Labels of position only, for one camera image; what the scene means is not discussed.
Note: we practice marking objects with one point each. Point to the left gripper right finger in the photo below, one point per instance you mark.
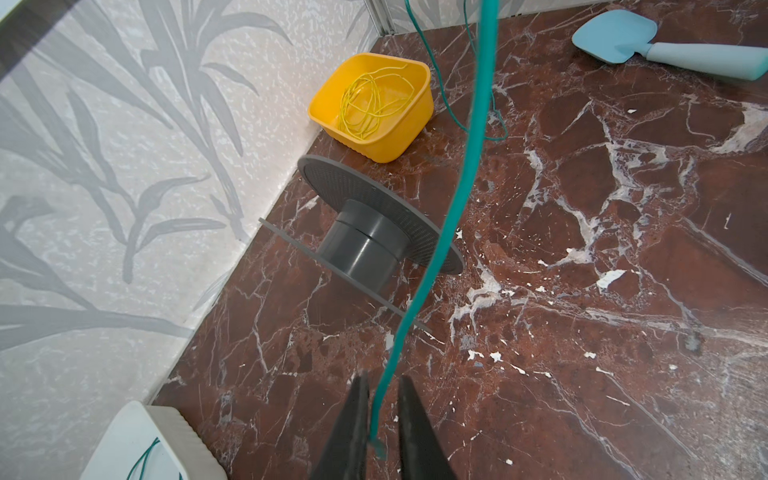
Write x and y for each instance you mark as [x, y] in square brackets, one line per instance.
[421, 456]

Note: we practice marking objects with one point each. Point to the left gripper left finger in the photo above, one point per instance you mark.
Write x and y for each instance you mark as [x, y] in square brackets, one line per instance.
[344, 455]

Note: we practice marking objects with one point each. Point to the grey perforated spool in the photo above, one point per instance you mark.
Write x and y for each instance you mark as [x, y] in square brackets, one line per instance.
[374, 231]

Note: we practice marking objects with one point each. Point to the white plastic bin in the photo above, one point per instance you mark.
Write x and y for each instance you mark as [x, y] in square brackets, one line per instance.
[151, 442]

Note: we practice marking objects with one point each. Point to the yellow plastic bin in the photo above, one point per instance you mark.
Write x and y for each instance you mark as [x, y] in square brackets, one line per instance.
[375, 104]

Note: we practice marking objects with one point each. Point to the light blue spatula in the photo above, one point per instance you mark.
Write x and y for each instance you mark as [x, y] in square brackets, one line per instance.
[616, 35]

